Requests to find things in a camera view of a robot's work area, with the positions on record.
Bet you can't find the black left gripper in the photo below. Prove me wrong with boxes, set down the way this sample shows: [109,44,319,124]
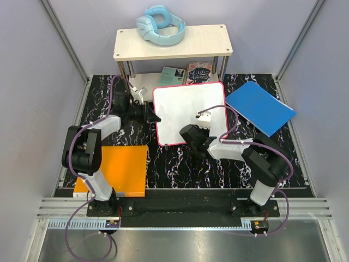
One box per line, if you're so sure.
[125,101,160,124]

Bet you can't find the pink-framed whiteboard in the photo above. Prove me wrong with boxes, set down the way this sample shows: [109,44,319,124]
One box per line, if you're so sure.
[153,82,225,146]

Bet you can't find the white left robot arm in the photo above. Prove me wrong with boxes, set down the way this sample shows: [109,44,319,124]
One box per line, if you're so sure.
[62,87,161,216]

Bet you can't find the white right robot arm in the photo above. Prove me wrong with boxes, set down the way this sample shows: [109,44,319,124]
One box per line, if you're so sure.
[179,124,294,217]

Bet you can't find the teal book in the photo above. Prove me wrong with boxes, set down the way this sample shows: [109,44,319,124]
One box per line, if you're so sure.
[158,67,186,87]

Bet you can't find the black marble pattern mat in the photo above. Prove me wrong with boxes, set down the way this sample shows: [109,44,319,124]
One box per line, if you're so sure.
[53,73,317,198]

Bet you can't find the little women book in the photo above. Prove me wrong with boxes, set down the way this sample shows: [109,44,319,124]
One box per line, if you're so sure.
[186,62,213,85]

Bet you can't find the orange folder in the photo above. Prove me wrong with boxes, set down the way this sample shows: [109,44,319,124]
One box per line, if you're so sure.
[73,145,148,201]

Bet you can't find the blue folder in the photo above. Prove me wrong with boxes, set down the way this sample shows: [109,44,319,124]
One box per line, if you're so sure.
[225,81,296,137]

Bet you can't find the light blue headphones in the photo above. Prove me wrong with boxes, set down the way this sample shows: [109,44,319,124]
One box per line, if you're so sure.
[136,5,186,46]

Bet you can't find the white two-tier shelf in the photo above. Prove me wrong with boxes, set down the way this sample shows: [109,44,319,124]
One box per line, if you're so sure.
[113,19,233,91]

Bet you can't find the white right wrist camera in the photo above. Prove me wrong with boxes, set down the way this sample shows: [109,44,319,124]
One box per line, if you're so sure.
[196,111,212,130]

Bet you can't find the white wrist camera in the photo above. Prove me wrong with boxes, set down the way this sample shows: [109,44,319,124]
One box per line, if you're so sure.
[131,87,148,105]
[196,111,212,130]

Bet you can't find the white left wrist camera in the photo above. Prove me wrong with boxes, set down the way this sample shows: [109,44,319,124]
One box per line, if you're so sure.
[131,87,148,105]

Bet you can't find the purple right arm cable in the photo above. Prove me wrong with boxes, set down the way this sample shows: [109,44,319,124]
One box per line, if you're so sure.
[195,105,294,237]

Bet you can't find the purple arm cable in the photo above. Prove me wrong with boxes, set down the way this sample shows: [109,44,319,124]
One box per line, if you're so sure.
[195,105,294,237]
[64,75,140,260]

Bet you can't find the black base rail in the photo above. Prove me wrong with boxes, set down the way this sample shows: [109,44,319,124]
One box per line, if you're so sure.
[87,196,280,218]

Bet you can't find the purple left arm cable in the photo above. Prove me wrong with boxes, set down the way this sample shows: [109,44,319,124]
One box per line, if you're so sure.
[64,75,140,260]

